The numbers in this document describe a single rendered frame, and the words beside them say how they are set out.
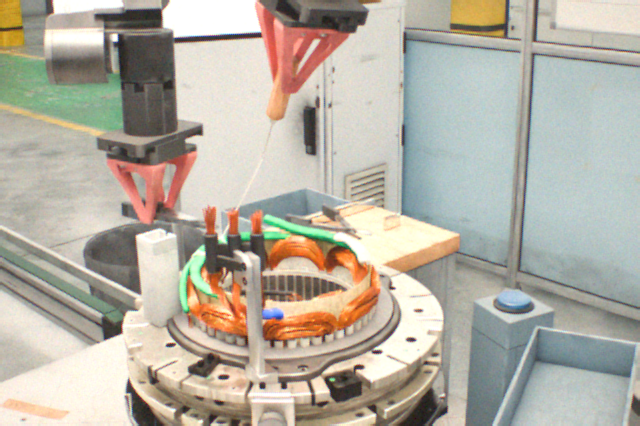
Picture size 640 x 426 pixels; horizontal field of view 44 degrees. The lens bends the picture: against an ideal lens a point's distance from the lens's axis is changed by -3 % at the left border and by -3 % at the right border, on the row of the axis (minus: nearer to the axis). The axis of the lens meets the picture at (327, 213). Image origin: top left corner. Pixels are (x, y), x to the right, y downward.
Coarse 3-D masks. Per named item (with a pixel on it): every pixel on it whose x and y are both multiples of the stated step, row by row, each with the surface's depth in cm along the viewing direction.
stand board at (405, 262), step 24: (312, 216) 119; (360, 216) 118; (384, 216) 118; (360, 240) 109; (384, 240) 109; (408, 240) 109; (432, 240) 109; (456, 240) 111; (384, 264) 102; (408, 264) 105
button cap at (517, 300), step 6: (504, 294) 98; (510, 294) 97; (516, 294) 97; (522, 294) 97; (498, 300) 97; (504, 300) 96; (510, 300) 96; (516, 300) 96; (522, 300) 96; (528, 300) 96; (504, 306) 96; (510, 306) 95; (516, 306) 95; (522, 306) 95; (528, 306) 96
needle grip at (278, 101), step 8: (296, 64) 73; (296, 72) 73; (272, 88) 74; (280, 88) 74; (272, 96) 74; (280, 96) 74; (288, 96) 74; (272, 104) 75; (280, 104) 74; (272, 112) 75; (280, 112) 75
